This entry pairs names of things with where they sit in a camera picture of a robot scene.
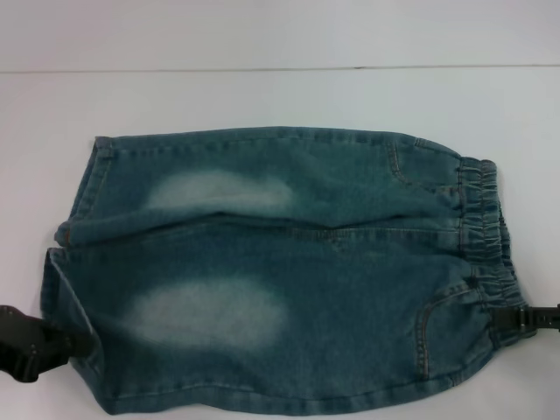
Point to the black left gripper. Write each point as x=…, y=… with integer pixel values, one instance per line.
x=26, y=341

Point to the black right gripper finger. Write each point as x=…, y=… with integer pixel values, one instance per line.
x=540, y=317
x=544, y=332

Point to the blue denim shorts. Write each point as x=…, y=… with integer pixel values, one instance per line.
x=262, y=262

